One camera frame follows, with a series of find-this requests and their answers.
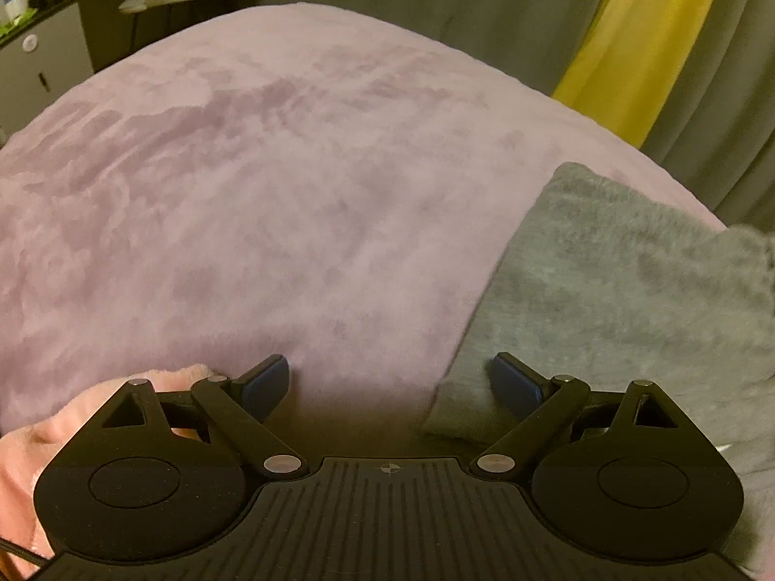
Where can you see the pink fleece clothing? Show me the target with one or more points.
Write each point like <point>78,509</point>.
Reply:
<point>24,466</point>

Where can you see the grey cabinet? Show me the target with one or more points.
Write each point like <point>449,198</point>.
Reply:
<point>42,66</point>

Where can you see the yellow curtain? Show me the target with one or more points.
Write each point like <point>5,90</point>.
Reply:
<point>629,42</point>

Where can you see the grey sweat pants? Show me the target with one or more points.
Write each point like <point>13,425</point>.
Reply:
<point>605,290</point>

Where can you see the purple fleece blanket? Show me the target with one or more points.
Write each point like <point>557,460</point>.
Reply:
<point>242,193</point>

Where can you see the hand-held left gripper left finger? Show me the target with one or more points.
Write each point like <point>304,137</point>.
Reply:
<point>266,384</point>

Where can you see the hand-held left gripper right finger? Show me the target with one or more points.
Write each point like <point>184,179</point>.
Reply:
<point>514,382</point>

